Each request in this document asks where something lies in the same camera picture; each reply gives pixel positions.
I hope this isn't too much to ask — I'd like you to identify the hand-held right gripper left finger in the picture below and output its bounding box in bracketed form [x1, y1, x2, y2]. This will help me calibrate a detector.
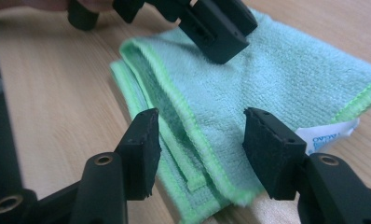
[115, 107, 162, 201]

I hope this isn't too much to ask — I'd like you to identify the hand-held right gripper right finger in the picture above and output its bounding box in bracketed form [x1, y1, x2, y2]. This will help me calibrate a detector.
[242, 107, 308, 201]

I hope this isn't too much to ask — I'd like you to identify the green microfiber towel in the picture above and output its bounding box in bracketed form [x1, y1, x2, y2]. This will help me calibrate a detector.
[109, 7, 371, 224]

